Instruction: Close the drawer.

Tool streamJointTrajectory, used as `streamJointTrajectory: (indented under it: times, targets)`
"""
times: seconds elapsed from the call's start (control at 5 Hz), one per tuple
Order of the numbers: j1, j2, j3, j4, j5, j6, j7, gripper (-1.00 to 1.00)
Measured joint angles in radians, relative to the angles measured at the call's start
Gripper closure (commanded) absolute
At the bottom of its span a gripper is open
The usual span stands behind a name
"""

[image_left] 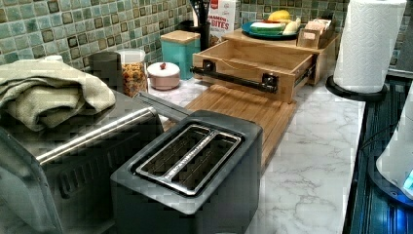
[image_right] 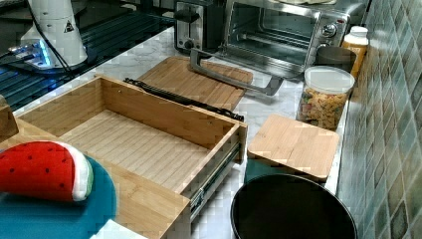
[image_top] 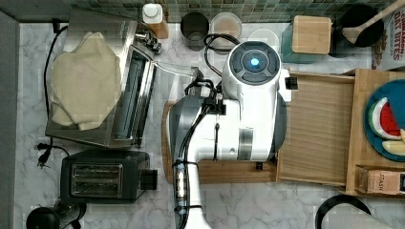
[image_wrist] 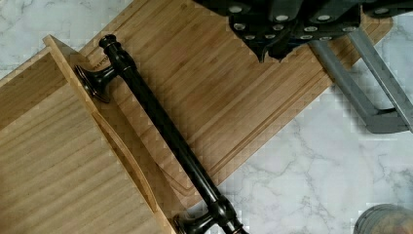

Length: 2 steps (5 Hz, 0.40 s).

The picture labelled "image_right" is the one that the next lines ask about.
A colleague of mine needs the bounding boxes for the bamboo drawer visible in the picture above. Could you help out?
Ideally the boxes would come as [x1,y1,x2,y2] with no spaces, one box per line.
[15,75,249,224]

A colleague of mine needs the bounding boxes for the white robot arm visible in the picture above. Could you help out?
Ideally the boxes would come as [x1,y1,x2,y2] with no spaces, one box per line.
[9,0,88,71]

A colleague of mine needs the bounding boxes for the bamboo drawer cabinet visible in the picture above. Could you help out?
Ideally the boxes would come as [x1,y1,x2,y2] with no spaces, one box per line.
[1,96,191,239]

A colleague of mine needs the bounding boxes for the bamboo cutting board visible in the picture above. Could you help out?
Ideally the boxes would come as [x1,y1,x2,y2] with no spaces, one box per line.
[138,56,245,111]

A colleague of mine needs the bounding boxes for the stainless steel toaster oven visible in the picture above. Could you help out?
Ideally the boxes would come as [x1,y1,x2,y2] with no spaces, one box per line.
[190,0,366,96]

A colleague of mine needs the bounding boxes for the black two-slot toaster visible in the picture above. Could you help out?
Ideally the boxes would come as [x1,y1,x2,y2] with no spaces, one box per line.
[173,0,226,54]

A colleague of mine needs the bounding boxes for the teal canister bamboo lid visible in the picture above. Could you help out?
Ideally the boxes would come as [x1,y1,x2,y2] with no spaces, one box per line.
[247,114,339,182]

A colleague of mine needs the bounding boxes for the black round pot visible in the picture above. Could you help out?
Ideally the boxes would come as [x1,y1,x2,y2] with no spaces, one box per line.
[231,174,357,239]

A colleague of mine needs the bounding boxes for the clear jar with cereal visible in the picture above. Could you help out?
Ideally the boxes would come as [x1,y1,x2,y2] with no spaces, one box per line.
[297,66,355,130]

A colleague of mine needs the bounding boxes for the white folded paper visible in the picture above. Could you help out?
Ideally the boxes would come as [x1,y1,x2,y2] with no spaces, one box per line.
[90,219,147,239]

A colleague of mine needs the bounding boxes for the plush watermelon slice toy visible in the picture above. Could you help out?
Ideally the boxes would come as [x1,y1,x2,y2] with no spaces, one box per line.
[0,140,94,202]

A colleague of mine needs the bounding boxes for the orange bottle white cap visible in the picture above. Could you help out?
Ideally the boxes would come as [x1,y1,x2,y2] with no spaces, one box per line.
[342,26,369,78]

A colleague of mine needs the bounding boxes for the teal round plate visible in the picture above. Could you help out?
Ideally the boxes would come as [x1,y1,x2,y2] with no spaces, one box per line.
[0,157,116,239]

